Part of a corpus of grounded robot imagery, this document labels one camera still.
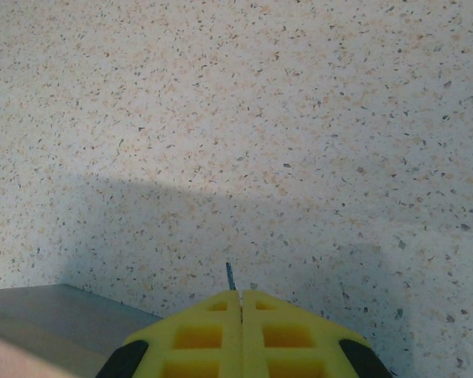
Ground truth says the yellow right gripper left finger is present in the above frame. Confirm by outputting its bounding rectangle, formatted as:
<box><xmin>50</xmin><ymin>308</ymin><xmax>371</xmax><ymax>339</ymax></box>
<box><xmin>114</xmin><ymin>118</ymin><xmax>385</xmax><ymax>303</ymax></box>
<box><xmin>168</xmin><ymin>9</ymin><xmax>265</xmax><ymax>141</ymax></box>
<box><xmin>95</xmin><ymin>290</ymin><xmax>244</xmax><ymax>378</ymax></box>

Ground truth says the thin dark blue strip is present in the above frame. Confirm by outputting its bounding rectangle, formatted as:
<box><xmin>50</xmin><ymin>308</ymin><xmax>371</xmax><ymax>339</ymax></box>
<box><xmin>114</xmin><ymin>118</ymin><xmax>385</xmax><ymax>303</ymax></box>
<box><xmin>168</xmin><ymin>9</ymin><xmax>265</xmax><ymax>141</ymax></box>
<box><xmin>225</xmin><ymin>262</ymin><xmax>238</xmax><ymax>293</ymax></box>

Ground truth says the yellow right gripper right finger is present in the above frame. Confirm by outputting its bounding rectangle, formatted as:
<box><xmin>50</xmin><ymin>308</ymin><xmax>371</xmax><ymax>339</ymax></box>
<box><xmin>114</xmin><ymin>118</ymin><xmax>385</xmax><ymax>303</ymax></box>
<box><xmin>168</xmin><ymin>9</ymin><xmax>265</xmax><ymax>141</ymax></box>
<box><xmin>241</xmin><ymin>290</ymin><xmax>393</xmax><ymax>378</ymax></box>

